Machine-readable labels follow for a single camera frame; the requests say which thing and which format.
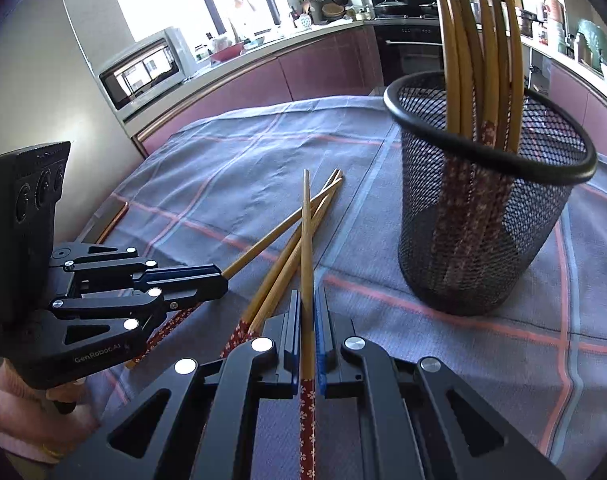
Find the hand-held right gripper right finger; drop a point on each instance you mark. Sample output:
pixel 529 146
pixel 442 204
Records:
pixel 331 350

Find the mint green appliance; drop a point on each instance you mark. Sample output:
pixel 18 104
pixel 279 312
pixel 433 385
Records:
pixel 589 42

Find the pink kettle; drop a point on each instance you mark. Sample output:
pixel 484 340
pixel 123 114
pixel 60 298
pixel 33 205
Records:
pixel 553 10

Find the grey refrigerator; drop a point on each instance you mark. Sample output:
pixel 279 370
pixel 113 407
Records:
pixel 43 90

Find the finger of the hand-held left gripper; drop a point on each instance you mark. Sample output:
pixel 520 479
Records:
pixel 183 296
pixel 183 271

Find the bundle of bamboo chopsticks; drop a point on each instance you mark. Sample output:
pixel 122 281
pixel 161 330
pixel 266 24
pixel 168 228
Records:
pixel 456 60

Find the pink base cabinet run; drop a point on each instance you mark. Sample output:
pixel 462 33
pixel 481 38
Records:
pixel 293 70
pixel 573 85

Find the woven bamboo basket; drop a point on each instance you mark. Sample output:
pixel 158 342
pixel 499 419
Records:
pixel 333 11

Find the white microwave oven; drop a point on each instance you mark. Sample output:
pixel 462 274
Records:
pixel 143 67

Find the white polka dot jar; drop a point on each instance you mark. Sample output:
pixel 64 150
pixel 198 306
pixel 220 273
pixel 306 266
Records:
pixel 304 20

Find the black mesh utensil holder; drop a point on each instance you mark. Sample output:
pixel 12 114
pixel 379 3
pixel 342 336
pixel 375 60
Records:
pixel 543 220

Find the blue plaid tablecloth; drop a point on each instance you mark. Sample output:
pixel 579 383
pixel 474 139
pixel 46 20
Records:
pixel 233 170

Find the black integrated stove with oven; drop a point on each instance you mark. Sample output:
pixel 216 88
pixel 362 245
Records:
pixel 408 55

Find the black wok with lid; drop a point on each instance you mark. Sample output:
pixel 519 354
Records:
pixel 427 6
pixel 387 6

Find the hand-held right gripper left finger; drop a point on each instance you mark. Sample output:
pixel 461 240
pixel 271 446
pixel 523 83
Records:
pixel 286 345

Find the pink bowl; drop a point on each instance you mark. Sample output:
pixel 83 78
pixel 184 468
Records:
pixel 228 51

